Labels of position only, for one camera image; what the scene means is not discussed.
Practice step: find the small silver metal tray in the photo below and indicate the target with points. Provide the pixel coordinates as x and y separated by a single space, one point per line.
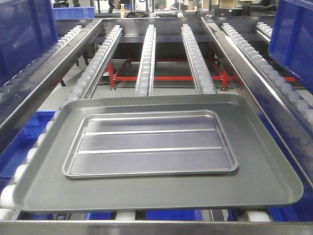
150 144

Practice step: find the large grey serving tray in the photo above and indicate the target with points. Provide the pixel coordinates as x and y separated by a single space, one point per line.
264 176

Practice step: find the centre white roller track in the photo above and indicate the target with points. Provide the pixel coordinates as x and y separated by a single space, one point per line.
145 77

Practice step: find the white roller track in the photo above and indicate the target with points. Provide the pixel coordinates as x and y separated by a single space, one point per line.
145 77
203 81
83 89

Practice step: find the right white roller track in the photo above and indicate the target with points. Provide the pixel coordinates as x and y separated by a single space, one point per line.
203 81

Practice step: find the left white roller track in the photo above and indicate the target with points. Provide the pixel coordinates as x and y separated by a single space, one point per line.
83 89

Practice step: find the blue bin far background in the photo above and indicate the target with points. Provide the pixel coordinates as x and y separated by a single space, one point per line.
73 13

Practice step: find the blue bin lower left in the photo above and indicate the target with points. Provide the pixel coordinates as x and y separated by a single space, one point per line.
17 151

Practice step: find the blue bin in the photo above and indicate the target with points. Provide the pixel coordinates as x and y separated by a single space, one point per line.
291 44
17 151
27 30

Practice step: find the far right roller track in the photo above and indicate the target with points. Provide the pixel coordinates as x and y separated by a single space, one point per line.
293 96

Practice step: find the far left roller track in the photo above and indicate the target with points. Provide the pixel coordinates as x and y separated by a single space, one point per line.
16 81

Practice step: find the blue bin upper right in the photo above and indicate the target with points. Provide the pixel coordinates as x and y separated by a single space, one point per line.
291 44

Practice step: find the blue bin upper left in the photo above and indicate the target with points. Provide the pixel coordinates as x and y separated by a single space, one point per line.
27 30

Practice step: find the front steel rack bar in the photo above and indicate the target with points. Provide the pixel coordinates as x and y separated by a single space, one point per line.
106 227

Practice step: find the red metal frame stand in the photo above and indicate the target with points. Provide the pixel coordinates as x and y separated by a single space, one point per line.
171 65

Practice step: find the left steel divider rail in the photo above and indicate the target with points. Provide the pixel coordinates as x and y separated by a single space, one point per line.
17 109

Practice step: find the steel divider rail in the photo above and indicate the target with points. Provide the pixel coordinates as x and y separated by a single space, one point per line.
17 109
294 131

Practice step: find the right steel divider rail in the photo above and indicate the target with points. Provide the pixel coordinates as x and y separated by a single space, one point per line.
294 131

